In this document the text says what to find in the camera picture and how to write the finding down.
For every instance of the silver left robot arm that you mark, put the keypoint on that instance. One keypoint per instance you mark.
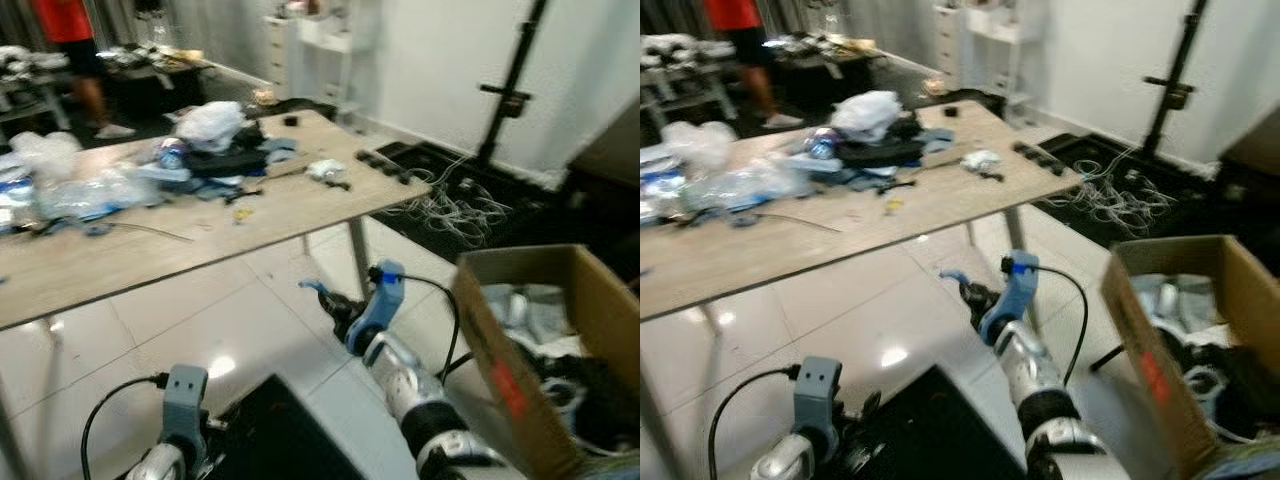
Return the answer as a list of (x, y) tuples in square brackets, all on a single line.
[(160, 465), (785, 462)]

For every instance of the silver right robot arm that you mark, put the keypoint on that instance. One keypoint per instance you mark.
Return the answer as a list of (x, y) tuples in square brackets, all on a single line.
[(1040, 390), (425, 405)]

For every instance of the black rubbish pile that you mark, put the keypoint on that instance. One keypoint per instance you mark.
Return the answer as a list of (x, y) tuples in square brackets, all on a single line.
[(600, 400), (1240, 385)]

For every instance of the light wooden table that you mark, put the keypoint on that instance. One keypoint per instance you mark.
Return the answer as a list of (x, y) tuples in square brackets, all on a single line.
[(250, 225), (900, 220)]

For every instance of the small yellow scrap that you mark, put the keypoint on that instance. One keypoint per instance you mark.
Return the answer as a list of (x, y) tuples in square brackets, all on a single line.
[(894, 205), (241, 214)]

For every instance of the white crumpled paper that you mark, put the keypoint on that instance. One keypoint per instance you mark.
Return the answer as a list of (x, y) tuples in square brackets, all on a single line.
[(980, 160), (325, 170)]

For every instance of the black power strip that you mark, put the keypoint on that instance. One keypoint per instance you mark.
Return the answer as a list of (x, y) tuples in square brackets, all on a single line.
[(385, 167)]

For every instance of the black bundle of gear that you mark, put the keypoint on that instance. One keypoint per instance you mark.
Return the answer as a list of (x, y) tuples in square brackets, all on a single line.
[(230, 160), (880, 150)]

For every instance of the brown cardboard box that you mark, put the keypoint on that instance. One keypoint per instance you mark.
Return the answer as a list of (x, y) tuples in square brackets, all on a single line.
[(505, 380), (1150, 370)]

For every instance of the white plastic bag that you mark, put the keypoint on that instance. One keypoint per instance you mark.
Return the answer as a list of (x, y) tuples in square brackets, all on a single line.
[(212, 125), (868, 112)]

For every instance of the blue drink can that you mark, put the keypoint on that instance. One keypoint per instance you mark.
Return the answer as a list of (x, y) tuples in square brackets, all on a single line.
[(172, 154), (822, 144)]

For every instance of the small round bowl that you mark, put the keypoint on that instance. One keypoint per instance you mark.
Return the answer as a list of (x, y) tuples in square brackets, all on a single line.
[(265, 97), (934, 87)]

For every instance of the grey plastic bag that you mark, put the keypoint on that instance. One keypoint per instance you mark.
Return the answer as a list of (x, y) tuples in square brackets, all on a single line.
[(540, 320), (1175, 305)]

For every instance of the black carpet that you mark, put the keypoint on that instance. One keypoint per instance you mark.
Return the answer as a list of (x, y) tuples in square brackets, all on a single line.
[(1200, 205), (540, 215)]

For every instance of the clear plastic wrapping heap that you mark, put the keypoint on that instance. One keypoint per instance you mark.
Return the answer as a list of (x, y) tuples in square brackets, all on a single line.
[(95, 192), (750, 185)]

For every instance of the white shelf cabinet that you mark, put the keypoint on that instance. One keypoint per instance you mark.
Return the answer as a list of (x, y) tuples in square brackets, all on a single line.
[(975, 40), (305, 50)]

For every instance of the cluttered dark work table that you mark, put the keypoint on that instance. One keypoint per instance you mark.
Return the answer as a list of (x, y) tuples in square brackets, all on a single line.
[(825, 55), (155, 70)]

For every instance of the black stand pole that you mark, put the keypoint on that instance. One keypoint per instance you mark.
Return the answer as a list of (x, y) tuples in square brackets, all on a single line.
[(1175, 85), (510, 90)]

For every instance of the clear crumpled plastic bag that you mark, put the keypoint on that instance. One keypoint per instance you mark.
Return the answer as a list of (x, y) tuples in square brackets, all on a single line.
[(698, 145), (45, 155)]

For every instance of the dark furniture block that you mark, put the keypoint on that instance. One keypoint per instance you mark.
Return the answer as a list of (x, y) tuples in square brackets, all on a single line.
[(610, 150), (1255, 135)]

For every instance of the cluttered grey work table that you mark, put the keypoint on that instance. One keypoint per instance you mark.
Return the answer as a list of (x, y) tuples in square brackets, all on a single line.
[(680, 70), (25, 80)]

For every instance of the person in red shirt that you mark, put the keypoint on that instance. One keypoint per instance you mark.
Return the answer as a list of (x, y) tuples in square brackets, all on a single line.
[(732, 12), (62, 20)]

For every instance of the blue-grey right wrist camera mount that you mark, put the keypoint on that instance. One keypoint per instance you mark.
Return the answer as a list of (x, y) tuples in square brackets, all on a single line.
[(377, 305), (1012, 295)]

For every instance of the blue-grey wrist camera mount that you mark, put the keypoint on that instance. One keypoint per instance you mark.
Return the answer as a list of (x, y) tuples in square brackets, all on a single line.
[(377, 305), (185, 410), (1012, 295), (818, 400)]

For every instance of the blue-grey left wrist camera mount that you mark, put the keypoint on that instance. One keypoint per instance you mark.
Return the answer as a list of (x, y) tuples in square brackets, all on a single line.
[(185, 410), (818, 400)]

